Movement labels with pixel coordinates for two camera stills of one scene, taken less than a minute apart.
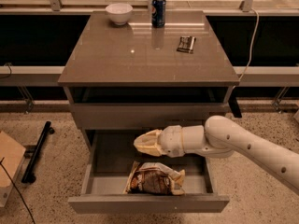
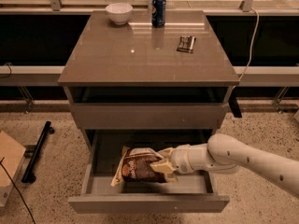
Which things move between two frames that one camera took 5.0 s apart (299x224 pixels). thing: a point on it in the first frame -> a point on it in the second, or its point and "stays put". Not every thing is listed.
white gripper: (169, 141) -> (179, 159)
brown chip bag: (154, 178) -> (135, 166)
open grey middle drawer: (112, 153) stays put
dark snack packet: (186, 44) stays put
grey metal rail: (247, 76) stays put
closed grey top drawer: (144, 116) stays put
